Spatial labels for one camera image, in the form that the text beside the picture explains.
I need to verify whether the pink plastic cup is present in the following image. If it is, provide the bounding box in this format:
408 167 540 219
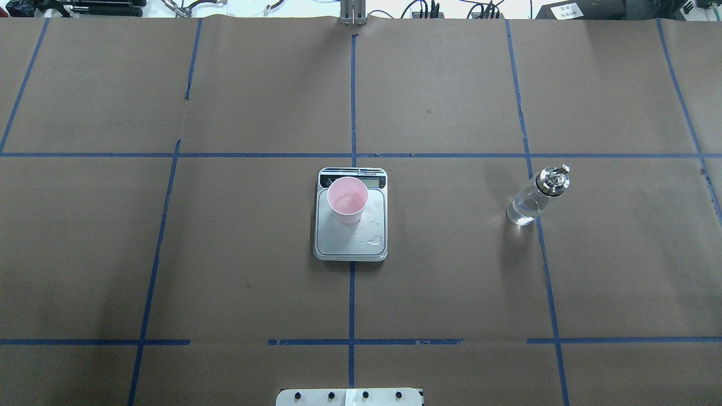
327 176 368 224

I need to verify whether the clear glass sauce bottle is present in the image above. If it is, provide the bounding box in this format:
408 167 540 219
507 164 571 226

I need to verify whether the digital kitchen scale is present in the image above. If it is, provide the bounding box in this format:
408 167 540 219
312 167 389 262

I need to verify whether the black folded tripod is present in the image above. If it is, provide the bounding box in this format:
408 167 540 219
31 1 147 17

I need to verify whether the aluminium frame post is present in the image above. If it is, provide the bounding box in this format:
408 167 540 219
338 0 368 27

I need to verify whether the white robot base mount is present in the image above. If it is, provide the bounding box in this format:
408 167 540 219
275 387 425 405

